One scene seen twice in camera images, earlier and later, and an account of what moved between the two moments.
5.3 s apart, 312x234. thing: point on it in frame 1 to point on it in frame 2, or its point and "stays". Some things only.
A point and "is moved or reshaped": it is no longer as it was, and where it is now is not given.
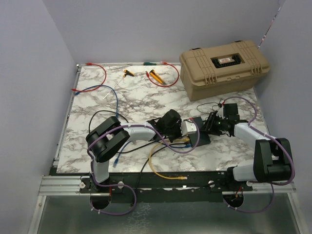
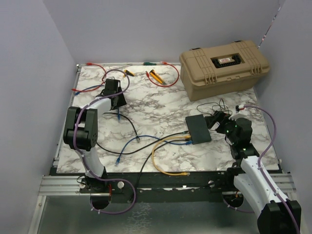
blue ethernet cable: (79, 92) stays
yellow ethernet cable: (178, 178) to (184, 174)
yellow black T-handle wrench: (127, 72) stays
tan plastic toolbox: (221, 68) stays
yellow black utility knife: (152, 72) stays
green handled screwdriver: (148, 64) stays
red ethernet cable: (89, 64) stays
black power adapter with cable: (219, 105) is moved or reshaped
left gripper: (178, 125) to (121, 101)
